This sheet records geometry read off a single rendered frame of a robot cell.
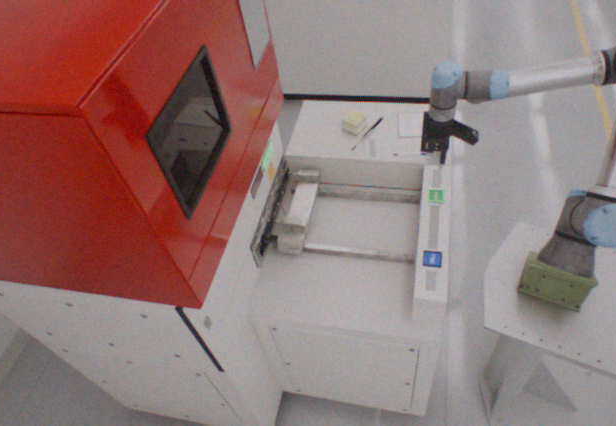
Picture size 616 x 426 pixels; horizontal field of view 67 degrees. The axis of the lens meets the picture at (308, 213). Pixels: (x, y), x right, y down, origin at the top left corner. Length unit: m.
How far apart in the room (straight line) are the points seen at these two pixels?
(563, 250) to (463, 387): 1.02
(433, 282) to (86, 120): 1.04
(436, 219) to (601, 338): 0.57
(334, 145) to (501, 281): 0.77
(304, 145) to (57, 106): 1.21
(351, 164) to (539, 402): 1.32
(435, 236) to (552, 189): 1.66
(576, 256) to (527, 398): 1.00
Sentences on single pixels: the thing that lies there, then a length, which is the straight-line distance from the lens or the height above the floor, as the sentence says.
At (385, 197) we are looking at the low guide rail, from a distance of 1.77.
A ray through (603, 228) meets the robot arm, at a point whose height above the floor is 1.18.
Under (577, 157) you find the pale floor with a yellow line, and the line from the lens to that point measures 3.35.
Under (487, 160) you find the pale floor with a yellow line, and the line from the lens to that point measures 3.19.
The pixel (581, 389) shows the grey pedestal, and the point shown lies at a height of 0.01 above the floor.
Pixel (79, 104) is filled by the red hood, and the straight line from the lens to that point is 0.74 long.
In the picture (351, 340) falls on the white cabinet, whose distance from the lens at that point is 1.57.
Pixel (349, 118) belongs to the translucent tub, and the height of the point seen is 1.03.
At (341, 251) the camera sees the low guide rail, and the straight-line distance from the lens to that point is 1.62.
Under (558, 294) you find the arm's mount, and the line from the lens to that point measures 1.59.
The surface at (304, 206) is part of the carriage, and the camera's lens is 1.72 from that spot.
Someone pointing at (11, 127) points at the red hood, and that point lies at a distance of 0.85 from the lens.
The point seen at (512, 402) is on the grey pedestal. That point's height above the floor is 0.01.
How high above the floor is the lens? 2.17
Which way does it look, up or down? 49 degrees down
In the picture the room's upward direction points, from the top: 11 degrees counter-clockwise
